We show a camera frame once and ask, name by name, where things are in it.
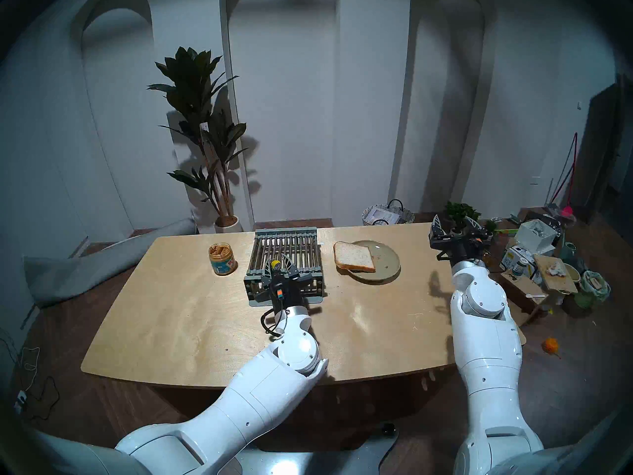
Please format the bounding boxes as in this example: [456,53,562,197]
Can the brown cardboard box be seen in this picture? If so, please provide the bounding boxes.
[499,271,548,327]

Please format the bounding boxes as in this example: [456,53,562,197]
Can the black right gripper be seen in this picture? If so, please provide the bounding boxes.
[429,215,495,264]

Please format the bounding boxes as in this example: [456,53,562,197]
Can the woven basket with handle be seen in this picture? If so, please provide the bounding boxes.
[362,199,416,226]

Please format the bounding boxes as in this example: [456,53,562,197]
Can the green ceramic plate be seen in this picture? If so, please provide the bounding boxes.
[341,240,401,285]

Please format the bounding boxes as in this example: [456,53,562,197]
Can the dark grey door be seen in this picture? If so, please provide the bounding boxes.
[574,73,633,223]

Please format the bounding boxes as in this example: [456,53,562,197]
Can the red handled broom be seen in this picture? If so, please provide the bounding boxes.
[546,132,578,218]

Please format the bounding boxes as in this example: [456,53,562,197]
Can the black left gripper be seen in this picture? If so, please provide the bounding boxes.
[257,260,313,309]

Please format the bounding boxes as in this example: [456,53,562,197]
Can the slice of white bread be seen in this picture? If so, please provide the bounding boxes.
[333,241,376,273]

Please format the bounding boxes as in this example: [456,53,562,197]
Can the white open box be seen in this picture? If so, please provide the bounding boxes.
[514,219,562,255]

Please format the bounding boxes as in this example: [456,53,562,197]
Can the small leafy potted plant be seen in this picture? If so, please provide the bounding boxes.
[444,201,481,232]

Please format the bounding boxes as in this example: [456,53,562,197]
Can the tall potted plant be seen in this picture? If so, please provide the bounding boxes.
[147,47,248,234]

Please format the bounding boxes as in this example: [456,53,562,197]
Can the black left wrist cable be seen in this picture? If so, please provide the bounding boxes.
[261,281,293,338]

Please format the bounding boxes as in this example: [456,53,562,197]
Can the peanut butter jar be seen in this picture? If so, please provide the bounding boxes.
[208,242,236,276]

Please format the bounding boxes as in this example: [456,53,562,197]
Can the floor cables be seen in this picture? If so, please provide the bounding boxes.
[0,331,60,420]

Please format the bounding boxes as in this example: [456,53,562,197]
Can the grey dish rack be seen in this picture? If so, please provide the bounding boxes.
[244,227,326,307]

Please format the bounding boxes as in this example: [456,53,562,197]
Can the white printed carton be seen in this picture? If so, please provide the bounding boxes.
[499,245,535,278]

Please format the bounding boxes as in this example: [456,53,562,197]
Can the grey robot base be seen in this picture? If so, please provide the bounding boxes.
[232,422,399,475]

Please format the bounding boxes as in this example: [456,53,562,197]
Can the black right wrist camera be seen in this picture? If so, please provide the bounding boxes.
[460,234,489,257]

